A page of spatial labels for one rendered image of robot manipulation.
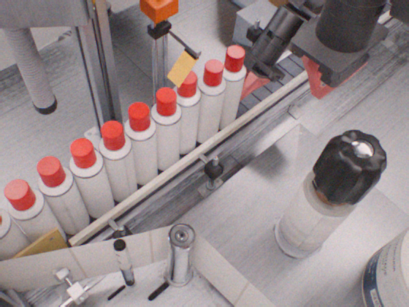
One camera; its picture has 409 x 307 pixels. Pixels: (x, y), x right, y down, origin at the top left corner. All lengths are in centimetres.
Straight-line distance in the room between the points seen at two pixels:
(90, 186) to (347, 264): 47
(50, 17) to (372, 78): 87
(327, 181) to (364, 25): 22
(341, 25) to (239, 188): 45
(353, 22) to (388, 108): 69
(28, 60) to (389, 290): 62
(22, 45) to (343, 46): 38
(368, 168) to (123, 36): 77
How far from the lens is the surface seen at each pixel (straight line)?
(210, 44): 112
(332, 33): 46
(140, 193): 76
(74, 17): 47
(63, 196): 65
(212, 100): 74
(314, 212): 63
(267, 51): 82
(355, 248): 83
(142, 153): 70
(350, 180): 54
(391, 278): 71
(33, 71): 61
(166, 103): 66
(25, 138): 97
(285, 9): 82
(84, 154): 61
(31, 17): 48
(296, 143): 90
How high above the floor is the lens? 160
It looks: 59 degrees down
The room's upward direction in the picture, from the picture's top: 9 degrees clockwise
